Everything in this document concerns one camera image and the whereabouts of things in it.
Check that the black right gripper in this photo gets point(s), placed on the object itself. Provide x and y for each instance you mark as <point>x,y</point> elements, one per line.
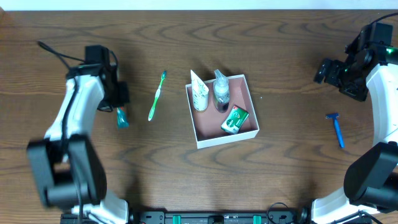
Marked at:
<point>325,73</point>

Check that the white lotion tube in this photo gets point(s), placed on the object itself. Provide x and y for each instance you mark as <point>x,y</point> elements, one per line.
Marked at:
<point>200,92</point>

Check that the red teal toothpaste tube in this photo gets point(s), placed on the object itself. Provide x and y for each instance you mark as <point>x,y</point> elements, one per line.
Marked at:
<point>122,121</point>

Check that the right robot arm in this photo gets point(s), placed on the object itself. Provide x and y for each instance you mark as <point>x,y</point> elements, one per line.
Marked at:
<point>370,183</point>

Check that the green Dettol soap pack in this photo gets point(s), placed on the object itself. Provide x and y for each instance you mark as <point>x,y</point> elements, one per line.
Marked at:
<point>235,120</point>

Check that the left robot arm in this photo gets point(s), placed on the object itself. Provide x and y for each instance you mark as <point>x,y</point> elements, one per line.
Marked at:
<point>67,171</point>

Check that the green white toothbrush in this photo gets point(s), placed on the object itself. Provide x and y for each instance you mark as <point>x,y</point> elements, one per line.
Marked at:
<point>157,95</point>

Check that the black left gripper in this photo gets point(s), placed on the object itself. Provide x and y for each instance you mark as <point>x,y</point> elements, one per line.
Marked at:
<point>121,94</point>

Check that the clear pump soap bottle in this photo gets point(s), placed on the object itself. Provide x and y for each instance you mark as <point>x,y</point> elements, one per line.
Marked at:
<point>221,92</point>

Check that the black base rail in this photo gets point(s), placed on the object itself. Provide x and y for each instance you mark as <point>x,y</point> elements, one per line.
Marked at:
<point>157,217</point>

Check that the blue disposable razor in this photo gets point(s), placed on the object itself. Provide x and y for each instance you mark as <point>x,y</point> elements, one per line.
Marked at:
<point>334,117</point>

